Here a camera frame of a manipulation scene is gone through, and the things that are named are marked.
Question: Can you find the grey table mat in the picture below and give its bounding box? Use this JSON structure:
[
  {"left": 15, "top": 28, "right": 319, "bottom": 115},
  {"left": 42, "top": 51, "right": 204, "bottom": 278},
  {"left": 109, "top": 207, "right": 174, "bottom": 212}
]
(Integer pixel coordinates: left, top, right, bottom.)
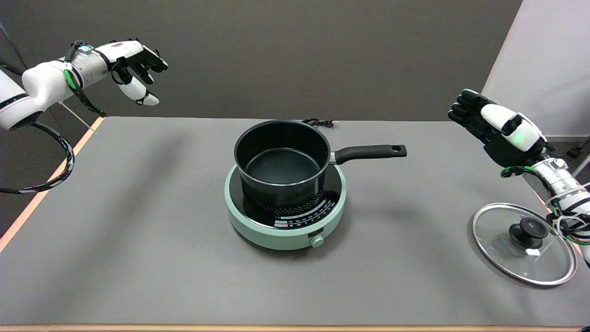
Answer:
[{"left": 0, "top": 116, "right": 590, "bottom": 327}]

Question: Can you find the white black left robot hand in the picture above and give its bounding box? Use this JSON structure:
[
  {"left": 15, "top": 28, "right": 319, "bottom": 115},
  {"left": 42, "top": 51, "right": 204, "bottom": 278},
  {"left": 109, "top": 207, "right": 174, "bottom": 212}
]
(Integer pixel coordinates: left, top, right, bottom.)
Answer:
[{"left": 108, "top": 39, "right": 169, "bottom": 107}]

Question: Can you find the glass pot lid black knob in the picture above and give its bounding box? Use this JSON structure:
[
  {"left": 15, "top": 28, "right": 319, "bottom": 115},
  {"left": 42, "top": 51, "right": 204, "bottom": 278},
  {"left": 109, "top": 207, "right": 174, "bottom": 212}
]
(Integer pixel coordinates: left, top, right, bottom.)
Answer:
[{"left": 472, "top": 203, "right": 578, "bottom": 286}]

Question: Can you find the black saucepan with long handle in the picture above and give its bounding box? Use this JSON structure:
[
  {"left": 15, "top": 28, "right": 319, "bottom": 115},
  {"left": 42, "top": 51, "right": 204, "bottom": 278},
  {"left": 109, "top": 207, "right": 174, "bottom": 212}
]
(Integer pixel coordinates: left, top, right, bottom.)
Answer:
[{"left": 234, "top": 120, "right": 407, "bottom": 209}]

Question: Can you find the grey metal pole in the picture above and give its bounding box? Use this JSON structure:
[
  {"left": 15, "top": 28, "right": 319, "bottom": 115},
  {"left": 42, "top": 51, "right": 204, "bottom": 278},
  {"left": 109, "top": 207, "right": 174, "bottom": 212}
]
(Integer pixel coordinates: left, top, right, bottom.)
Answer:
[{"left": 572, "top": 155, "right": 590, "bottom": 178}]

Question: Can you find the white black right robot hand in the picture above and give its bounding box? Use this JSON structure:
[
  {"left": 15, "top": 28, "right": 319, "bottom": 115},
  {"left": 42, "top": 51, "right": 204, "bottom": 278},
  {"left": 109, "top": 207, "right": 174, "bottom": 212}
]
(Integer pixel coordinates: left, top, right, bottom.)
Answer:
[{"left": 448, "top": 89, "right": 555, "bottom": 168}]

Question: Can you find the black stand leg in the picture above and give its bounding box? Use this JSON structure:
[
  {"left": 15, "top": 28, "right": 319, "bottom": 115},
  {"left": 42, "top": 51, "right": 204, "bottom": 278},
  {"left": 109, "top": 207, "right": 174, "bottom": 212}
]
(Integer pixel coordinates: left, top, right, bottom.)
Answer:
[{"left": 567, "top": 136, "right": 590, "bottom": 159}]

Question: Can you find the mint green induction cooker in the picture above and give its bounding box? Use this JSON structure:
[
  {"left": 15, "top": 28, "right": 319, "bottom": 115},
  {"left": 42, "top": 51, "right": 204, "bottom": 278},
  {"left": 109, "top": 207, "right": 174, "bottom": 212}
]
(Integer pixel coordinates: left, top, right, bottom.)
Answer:
[{"left": 224, "top": 164, "right": 347, "bottom": 251}]

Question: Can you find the green black wrist cable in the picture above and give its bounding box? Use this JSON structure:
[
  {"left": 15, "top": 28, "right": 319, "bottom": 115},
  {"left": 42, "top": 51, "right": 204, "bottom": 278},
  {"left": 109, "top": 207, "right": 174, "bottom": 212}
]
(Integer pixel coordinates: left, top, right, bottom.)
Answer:
[{"left": 64, "top": 41, "right": 106, "bottom": 117}]

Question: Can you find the black sleeved robot cable loop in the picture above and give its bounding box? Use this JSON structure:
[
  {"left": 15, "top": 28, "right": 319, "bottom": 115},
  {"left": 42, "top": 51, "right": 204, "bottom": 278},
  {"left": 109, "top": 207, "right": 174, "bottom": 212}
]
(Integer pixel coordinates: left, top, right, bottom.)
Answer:
[{"left": 0, "top": 121, "right": 75, "bottom": 194}]

